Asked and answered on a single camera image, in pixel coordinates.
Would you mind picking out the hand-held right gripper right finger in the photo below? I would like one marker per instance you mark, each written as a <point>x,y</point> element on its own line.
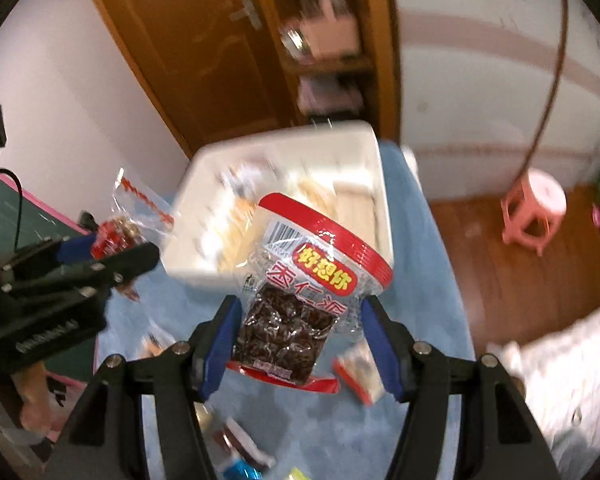
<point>387,350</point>

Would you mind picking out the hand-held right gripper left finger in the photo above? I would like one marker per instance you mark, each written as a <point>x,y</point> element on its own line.
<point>220,350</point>

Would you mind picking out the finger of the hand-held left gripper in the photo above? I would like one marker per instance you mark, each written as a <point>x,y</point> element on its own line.
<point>77,249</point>
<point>120,267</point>

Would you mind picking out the red-edged clear snack packet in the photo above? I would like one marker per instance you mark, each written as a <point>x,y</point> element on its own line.
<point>362,372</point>

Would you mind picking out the red candy clear packet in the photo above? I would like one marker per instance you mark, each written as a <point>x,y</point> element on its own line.
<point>117,232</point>

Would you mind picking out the white plastic storage bin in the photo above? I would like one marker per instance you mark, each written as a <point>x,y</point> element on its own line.
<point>200,240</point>

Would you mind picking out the small dark red packet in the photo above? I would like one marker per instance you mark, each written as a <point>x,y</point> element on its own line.
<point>235,437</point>

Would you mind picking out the puffy red-edged date packet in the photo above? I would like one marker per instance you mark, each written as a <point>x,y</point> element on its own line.
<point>300,310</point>

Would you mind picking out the yellow cracker clear pack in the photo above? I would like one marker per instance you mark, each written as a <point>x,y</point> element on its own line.
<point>235,237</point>

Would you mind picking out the blue foil snack packet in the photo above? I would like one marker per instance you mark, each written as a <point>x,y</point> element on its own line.
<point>242,471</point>

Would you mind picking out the green snack packet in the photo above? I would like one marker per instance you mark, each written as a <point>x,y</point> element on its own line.
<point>298,475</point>

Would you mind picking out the large clear cracker bag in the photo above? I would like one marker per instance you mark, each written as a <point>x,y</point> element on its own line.
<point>320,192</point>

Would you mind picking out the pink-framed green chalkboard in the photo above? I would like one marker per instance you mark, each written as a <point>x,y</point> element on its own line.
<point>40,210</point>

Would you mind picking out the blue plush table cloth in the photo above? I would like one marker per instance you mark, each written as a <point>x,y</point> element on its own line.
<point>430,280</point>

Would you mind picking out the pink plastic stool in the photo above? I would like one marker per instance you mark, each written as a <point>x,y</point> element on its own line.
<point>532,210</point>

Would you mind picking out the wooden door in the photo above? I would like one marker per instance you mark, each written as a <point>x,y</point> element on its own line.
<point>180,50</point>

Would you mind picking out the stack of pink cloths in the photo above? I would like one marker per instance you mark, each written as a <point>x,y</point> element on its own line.
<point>330,91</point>

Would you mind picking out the grey sliding-door wardrobe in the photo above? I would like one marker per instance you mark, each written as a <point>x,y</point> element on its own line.
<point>480,85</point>

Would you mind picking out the pile of small wrappers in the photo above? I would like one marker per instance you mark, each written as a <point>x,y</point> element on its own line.
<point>294,40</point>

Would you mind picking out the wooden corner shelf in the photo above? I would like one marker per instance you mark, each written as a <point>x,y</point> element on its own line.
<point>375,35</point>

